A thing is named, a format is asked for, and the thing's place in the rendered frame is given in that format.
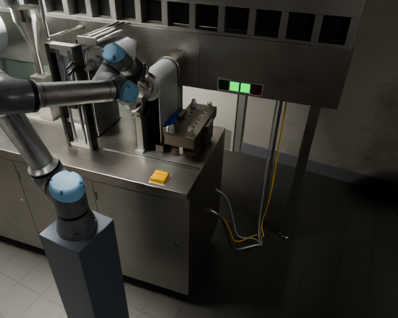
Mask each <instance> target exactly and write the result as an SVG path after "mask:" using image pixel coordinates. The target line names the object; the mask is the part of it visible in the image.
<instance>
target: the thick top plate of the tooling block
mask: <svg viewBox="0 0 398 318"><path fill-rule="evenodd" d="M196 105H197V106H196V107H191V104H189V105H188V106H187V108H186V109H187V113H186V114H185V115H184V117H183V118H182V119H176V120H175V122H174V123H173V124H174V128H175V133H174V134H170V133H168V132H165V133H164V144H169V145H173V146H178V147H182V148H187V149H191V150H194V149H195V148H196V146H197V144H198V143H199V142H200V140H201V139H202V137H203V135H204V132H205V125H206V123H207V122H208V121H209V119H215V117H216V116H217V107H215V106H212V110H207V109H206V107H207V105H204V104H199V103H197V104H196ZM190 126H191V127H192V128H193V130H194V135H193V136H187V135H186V134H187V130H188V128H189V127H190Z"/></svg>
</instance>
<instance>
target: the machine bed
mask: <svg viewBox="0 0 398 318"><path fill-rule="evenodd" d="M25 114H26V116H27V117H28V119H29V120H30V122H31V123H32V125H33V127H34V128H35V130H36V131H37V133H38V134H39V136H40V138H41V139H42V141H43V142H44V144H45V145H46V147H47V149H48V150H49V152H50V153H51V154H54V155H56V156H57V157H58V158H59V159H60V161H61V163H62V164H63V166H64V168H65V169H66V170H67V171H70V172H76V173H78V174H80V175H84V176H87V177H92V178H95V179H100V180H104V181H108V182H112V183H115V184H120V185H124V186H128V187H133V188H136V189H141V190H144V191H148V192H153V193H156V194H161V195H164V196H169V197H174V198H177V199H182V200H185V201H187V200H188V199H189V197H190V196H191V193H192V192H193V190H194V188H195V186H196V185H197V183H198V181H199V180H200V177H201V176H202V174H203V172H204V170H205V169H206V167H207V165H208V163H209V161H210V159H211V158H212V156H213V154H214V152H215V151H216V149H217V147H218V145H219V143H220V141H221V140H222V138H223V136H224V135H225V131H226V129H225V128H224V127H218V126H213V136H212V138H211V139H210V141H209V142H208V144H204V143H203V144H202V146H201V148H200V149H199V150H198V152H197V154H196V155H190V154H187V153H185V154H184V156H178V153H179V152H177V151H172V150H171V145H169V146H168V147H167V148H166V150H165V151H164V152H159V151H156V149H155V145H156V144H157V142H158V141H159V140H160V135H159V137H158V138H157V139H156V140H155V141H154V142H153V143H152V144H151V145H150V147H149V148H148V149H147V150H146V152H144V154H141V153H136V152H135V150H136V149H137V147H138V145H137V142H136V128H135V118H133V117H131V113H127V112H122V111H119V115H120V119H118V120H117V121H116V122H115V123H114V124H113V125H112V126H111V127H109V128H108V129H107V130H106V131H104V132H103V133H102V134H101V135H100V136H98V134H96V135H97V142H98V147H96V149H94V150H93V151H92V150H90V149H87V148H82V147H78V146H73V145H67V142H66V136H65V133H64V128H63V123H62V120H61V116H60V117H58V118H57V119H56V120H54V121H48V120H45V119H41V118H40V114H39V111H38V112H32V113H25ZM74 124H75V130H76V135H77V139H82V140H83V134H82V130H81V124H77V123H74ZM103 147H105V148H110V149H114V150H119V151H125V152H128V153H133V154H137V155H142V156H147V157H151V158H156V159H160V160H165V161H168V162H174V163H180V164H183V165H189V166H192V167H197V168H200V169H199V170H193V169H190V168H184V167H179V166H175V165H170V164H167V163H162V162H156V161H153V160H147V159H144V158H138V157H135V156H130V155H125V154H121V153H116V152H113V151H107V150H102V148H103ZM0 155H2V156H7V157H10V158H15V159H18V160H23V161H25V160H24V158H23V157H22V156H21V154H20V153H19V151H18V150H17V149H16V147H15V146H14V144H13V143H12V142H11V140H10V139H9V138H8V136H7V135H6V133H5V132H4V131H3V129H2V128H1V126H0ZM156 170H160V171H163V172H169V175H171V178H170V179H169V180H168V182H167V184H166V185H165V186H162V185H158V184H153V183H149V180H150V178H151V176H152V175H153V173H154V172H155V171H156Z"/></svg>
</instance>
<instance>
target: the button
mask: <svg viewBox="0 0 398 318"><path fill-rule="evenodd" d="M168 178H169V172H163V171H160V170H156V171H155V172H154V173H153V175H152V176H151V178H150V181H151V182H155V183H158V184H163V185H164V184H165V183H166V181H167V180H168Z"/></svg>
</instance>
